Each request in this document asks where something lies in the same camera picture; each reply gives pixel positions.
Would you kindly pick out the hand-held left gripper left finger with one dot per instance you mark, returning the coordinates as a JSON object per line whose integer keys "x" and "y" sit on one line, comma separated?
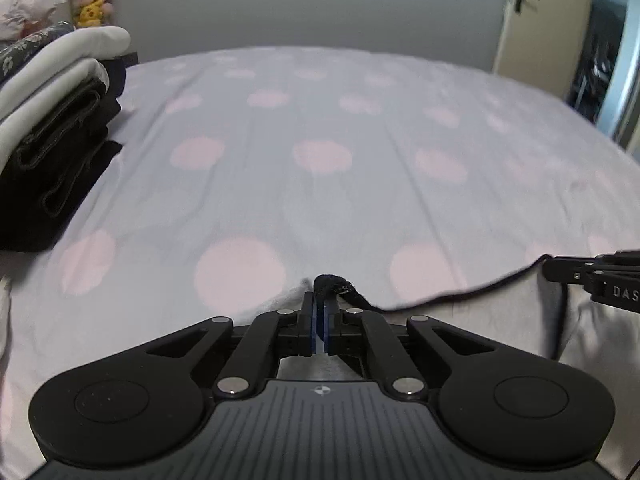
{"x": 309, "y": 320}

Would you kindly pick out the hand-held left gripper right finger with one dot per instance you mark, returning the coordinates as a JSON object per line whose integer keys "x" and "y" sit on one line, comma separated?
{"x": 323, "y": 322}

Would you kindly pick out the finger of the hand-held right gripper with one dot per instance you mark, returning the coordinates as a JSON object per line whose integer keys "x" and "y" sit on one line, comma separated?
{"x": 565, "y": 270}

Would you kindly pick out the stack of folded clothes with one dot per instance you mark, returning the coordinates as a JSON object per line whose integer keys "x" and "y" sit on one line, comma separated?
{"x": 55, "y": 135}

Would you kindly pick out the polka dot bed sheet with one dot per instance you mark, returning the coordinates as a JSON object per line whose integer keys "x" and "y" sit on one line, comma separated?
{"x": 310, "y": 125}

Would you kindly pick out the cream door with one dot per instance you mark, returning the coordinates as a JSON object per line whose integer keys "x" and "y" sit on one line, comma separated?
{"x": 545, "y": 25}

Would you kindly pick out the folded white cloth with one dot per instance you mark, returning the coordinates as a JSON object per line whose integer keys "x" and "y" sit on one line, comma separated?
{"x": 75, "y": 47}

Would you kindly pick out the folded dark floral cloth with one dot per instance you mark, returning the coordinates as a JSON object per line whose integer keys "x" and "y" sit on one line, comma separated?
{"x": 30, "y": 47}

